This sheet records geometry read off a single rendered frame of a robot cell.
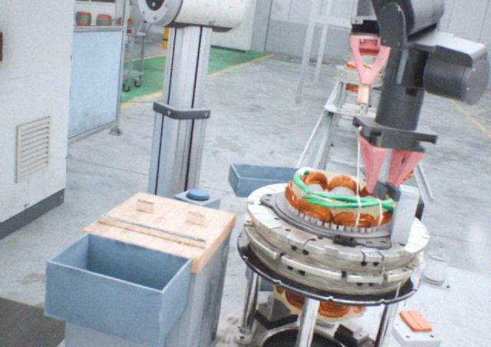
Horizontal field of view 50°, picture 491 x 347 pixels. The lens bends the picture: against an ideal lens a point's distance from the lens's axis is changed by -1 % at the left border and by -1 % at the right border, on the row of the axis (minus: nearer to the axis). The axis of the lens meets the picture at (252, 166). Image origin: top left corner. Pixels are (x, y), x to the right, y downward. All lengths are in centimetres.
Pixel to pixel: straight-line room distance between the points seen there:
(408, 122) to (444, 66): 9
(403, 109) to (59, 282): 51
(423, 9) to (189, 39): 65
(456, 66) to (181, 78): 70
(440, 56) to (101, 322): 55
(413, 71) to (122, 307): 48
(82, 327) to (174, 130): 58
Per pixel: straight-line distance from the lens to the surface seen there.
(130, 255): 82
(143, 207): 92
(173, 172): 126
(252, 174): 127
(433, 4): 71
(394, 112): 72
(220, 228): 89
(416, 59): 71
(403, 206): 87
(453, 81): 68
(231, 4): 122
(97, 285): 74
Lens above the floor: 142
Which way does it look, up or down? 17 degrees down
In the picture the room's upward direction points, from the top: 9 degrees clockwise
